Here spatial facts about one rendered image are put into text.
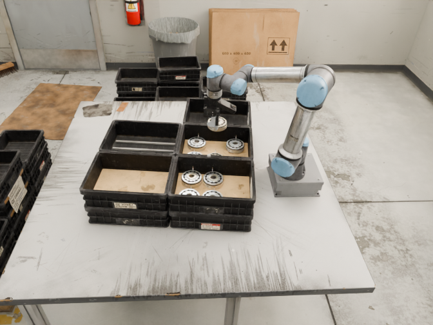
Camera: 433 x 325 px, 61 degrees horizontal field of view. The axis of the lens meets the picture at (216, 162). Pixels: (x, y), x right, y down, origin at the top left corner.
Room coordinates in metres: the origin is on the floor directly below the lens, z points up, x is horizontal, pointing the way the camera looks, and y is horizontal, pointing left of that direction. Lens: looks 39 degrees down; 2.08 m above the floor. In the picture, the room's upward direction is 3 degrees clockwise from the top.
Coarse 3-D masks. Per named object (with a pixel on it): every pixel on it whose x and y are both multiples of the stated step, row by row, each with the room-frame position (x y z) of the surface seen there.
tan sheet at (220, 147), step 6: (186, 144) 1.71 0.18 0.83; (210, 144) 1.72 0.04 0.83; (216, 144) 1.72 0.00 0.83; (222, 144) 1.72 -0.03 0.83; (246, 144) 1.73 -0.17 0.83; (186, 150) 1.65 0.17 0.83; (204, 150) 1.66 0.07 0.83; (210, 150) 1.66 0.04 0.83; (216, 150) 1.66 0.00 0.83; (222, 150) 1.67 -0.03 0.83; (246, 150) 1.68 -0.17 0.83; (240, 156) 1.62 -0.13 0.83; (246, 156) 1.62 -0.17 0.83
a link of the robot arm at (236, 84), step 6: (240, 72) 1.63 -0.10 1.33; (222, 78) 1.57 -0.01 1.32; (228, 78) 1.57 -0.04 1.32; (234, 78) 1.56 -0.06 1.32; (240, 78) 1.58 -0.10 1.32; (246, 78) 1.61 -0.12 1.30; (222, 84) 1.56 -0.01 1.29; (228, 84) 1.54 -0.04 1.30; (234, 84) 1.53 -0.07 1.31; (240, 84) 1.53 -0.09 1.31; (246, 84) 1.57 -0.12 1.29; (228, 90) 1.55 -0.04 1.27; (234, 90) 1.53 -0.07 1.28; (240, 90) 1.52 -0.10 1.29
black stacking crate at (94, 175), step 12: (108, 156) 1.47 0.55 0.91; (120, 156) 1.47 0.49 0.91; (132, 156) 1.47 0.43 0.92; (144, 156) 1.47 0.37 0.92; (96, 168) 1.39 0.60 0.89; (108, 168) 1.47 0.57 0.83; (120, 168) 1.47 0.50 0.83; (132, 168) 1.47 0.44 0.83; (144, 168) 1.47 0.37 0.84; (156, 168) 1.47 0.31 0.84; (168, 168) 1.46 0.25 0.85; (96, 180) 1.36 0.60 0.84; (84, 204) 1.20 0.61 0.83; (96, 204) 1.20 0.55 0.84; (108, 204) 1.20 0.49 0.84; (144, 204) 1.19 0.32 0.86; (156, 204) 1.19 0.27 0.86; (168, 204) 1.23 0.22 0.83
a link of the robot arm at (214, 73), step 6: (210, 66) 1.62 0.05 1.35; (216, 66) 1.62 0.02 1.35; (210, 72) 1.58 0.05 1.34; (216, 72) 1.58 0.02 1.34; (222, 72) 1.60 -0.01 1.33; (210, 78) 1.58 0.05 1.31; (216, 78) 1.58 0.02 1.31; (210, 84) 1.59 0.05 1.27; (216, 84) 1.57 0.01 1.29; (210, 90) 1.59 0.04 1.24; (216, 90) 1.59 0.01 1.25
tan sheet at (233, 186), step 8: (224, 176) 1.44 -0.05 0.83; (232, 176) 1.45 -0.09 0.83; (240, 176) 1.45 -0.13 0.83; (200, 184) 1.37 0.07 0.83; (224, 184) 1.38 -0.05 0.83; (232, 184) 1.38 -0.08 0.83; (240, 184) 1.38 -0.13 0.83; (248, 184) 1.39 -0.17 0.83; (176, 192) 1.31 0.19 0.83; (200, 192) 1.32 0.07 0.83; (224, 192) 1.32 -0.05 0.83; (232, 192) 1.33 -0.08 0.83; (240, 192) 1.33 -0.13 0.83; (248, 192) 1.33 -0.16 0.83
